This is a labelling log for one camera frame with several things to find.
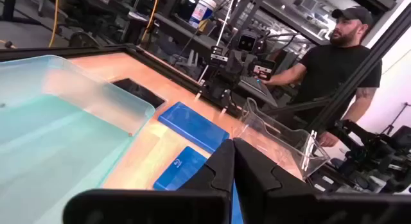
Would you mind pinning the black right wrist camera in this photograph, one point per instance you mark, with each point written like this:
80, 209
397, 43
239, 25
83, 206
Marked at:
221, 55

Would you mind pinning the person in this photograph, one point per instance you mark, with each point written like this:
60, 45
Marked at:
334, 70

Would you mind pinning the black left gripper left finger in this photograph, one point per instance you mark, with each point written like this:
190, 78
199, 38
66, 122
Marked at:
192, 204

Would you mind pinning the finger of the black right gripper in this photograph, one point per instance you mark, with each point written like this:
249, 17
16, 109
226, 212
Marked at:
225, 102
200, 90

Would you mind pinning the clear plastic bin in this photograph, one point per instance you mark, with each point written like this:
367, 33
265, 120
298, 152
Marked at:
289, 143

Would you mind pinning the white tub blue label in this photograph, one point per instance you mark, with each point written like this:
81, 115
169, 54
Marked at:
201, 10

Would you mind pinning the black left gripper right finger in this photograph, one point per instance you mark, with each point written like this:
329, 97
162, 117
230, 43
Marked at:
289, 208

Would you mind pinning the black robot equipment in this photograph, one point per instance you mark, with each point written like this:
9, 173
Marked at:
369, 147

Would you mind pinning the teal translucent plastic bin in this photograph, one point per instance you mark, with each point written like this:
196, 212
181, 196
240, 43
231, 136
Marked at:
48, 137

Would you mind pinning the black tripod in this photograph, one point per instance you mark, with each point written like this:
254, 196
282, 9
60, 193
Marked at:
396, 119

